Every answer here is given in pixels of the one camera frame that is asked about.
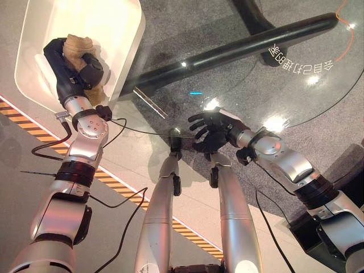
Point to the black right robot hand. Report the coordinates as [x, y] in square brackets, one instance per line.
[213, 128]

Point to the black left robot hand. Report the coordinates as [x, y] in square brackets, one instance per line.
[69, 81]

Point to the tan cloth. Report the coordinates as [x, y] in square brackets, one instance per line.
[76, 48]

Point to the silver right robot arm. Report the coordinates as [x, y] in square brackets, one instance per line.
[287, 159]

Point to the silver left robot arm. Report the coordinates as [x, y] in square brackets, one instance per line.
[85, 148]

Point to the white plastic basket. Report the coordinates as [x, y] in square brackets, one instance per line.
[113, 34]

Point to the silver right robot leg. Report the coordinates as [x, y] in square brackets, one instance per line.
[236, 216]

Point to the silver robot leg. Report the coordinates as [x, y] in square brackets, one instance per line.
[236, 216]
[159, 221]

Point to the silver left robot leg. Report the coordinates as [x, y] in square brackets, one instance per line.
[159, 221]

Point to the yellow black hazard tape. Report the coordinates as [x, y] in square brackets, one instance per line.
[116, 185]

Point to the black box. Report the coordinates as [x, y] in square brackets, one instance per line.
[310, 236]

